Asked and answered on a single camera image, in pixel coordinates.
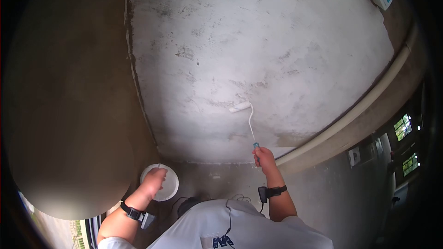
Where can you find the person's left hand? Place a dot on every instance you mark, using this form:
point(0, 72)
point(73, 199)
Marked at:
point(154, 179)

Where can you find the person's right hand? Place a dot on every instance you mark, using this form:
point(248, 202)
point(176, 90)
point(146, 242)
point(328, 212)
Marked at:
point(265, 159)

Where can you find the person's right fingers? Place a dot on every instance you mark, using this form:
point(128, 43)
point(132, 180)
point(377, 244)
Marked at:
point(256, 154)

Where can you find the person's left fingers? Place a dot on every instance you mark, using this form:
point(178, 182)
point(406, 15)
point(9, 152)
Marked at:
point(161, 176)

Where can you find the white paint bucket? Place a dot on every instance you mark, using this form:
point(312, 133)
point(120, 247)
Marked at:
point(166, 185)

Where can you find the black wrist band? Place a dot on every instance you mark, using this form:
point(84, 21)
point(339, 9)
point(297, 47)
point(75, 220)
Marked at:
point(271, 192)
point(138, 214)

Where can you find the person's body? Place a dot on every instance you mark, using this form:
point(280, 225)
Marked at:
point(238, 226)

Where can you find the white pipe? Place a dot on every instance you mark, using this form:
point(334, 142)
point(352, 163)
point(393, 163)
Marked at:
point(349, 110)

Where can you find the window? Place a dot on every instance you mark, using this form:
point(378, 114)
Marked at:
point(403, 127)
point(410, 164)

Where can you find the white wall switch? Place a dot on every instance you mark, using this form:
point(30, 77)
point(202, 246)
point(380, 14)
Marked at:
point(354, 156)

